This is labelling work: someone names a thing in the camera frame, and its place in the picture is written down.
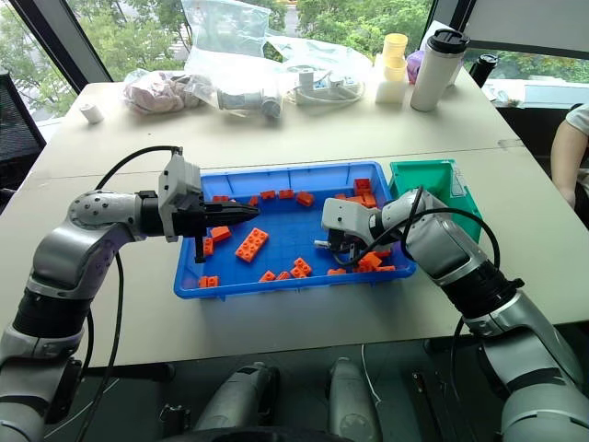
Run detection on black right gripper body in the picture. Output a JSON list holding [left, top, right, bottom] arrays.
[[314, 227, 368, 250]]

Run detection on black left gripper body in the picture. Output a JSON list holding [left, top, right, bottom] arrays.
[[174, 202, 209, 238]]

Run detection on blue plastic bin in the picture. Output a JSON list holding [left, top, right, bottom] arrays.
[[173, 160, 418, 301]]

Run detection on green plastic bin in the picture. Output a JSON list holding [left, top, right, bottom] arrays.
[[387, 158, 485, 244]]

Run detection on large orange eight-stud brick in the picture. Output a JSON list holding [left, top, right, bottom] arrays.
[[234, 227, 271, 264]]

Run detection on clear bag with cylinders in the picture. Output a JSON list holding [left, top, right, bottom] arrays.
[[214, 86, 283, 120]]

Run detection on bag with pink cloth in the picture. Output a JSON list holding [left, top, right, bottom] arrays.
[[122, 70, 215, 115]]

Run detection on small white roll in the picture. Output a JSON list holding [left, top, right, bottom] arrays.
[[79, 102, 104, 125]]

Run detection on grey rounded robot leg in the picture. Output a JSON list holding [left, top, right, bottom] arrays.
[[195, 361, 283, 434], [327, 356, 384, 442]]

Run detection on white box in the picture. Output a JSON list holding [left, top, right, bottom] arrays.
[[374, 52, 407, 107]]

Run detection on large clear plastic bag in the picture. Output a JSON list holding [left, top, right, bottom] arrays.
[[179, 0, 375, 93]]

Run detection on purple object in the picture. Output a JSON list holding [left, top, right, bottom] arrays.
[[406, 50, 425, 86]]

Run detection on stacked yellow cups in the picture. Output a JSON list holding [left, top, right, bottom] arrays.
[[382, 32, 410, 85]]

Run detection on white tumbler black lid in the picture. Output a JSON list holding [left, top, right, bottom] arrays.
[[410, 28, 471, 113]]

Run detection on black mesh chair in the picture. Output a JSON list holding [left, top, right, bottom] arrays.
[[0, 67, 48, 191]]

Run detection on black bottle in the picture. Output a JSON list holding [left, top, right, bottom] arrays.
[[468, 52, 501, 89]]

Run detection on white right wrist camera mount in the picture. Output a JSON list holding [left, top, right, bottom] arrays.
[[320, 196, 384, 243]]

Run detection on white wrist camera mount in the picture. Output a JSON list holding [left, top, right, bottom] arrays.
[[320, 196, 384, 243], [157, 153, 204, 244]]

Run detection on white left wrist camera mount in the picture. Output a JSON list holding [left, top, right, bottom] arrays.
[[157, 153, 204, 244]]

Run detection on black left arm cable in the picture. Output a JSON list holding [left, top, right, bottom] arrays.
[[73, 145, 186, 442]]

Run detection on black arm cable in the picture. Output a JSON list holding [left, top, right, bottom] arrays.
[[333, 185, 525, 415], [73, 145, 186, 442]]

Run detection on thin white cable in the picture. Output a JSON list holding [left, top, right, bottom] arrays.
[[360, 343, 384, 406]]

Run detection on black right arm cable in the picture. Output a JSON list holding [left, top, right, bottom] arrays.
[[333, 185, 525, 415]]

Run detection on white charger with cable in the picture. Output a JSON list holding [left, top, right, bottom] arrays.
[[285, 67, 368, 106]]

